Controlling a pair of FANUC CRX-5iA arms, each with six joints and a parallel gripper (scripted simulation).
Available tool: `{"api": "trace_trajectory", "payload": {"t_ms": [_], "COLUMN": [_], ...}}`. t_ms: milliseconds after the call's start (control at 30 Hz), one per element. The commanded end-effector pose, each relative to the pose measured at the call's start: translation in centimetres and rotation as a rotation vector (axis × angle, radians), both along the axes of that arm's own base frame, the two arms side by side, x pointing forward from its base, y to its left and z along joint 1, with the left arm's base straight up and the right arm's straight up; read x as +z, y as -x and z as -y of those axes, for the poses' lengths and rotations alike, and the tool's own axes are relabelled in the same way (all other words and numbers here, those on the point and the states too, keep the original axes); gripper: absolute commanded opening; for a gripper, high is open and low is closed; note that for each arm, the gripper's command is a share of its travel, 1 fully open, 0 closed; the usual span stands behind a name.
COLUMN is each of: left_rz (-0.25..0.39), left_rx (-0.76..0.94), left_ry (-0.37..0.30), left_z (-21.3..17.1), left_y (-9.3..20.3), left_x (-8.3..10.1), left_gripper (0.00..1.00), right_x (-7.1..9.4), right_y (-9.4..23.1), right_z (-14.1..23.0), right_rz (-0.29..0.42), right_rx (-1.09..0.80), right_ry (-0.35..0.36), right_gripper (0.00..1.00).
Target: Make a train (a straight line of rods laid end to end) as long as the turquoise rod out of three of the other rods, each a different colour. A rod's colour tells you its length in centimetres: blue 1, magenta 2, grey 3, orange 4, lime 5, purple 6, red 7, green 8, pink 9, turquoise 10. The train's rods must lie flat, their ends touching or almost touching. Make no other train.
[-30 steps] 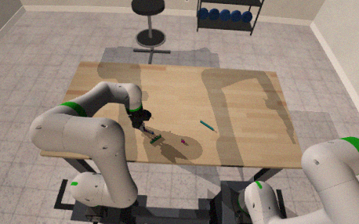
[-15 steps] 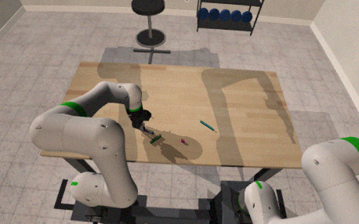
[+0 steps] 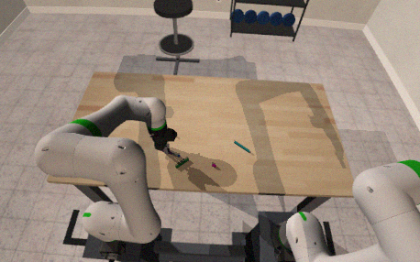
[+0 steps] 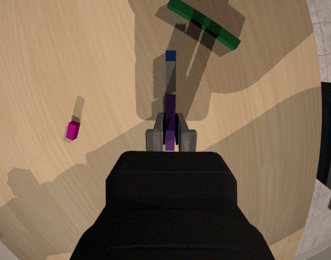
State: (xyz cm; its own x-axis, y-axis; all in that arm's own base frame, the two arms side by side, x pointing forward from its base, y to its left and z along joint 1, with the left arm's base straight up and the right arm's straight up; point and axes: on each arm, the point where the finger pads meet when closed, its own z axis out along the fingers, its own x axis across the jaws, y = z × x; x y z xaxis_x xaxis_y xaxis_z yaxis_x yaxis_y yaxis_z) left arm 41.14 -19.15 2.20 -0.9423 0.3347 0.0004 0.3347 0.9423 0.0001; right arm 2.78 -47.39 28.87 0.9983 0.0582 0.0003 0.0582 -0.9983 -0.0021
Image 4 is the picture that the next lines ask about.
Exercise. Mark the green rod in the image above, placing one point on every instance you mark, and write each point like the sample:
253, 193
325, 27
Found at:
205, 23

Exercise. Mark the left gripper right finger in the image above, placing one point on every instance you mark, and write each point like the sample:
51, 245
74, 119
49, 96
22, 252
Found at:
186, 138

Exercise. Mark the purple rod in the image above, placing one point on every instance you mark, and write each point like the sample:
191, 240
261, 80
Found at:
170, 122

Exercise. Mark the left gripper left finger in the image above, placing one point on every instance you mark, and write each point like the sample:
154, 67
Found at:
155, 138

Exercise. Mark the magenta rectangular block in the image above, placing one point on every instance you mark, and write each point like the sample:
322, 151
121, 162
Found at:
72, 130

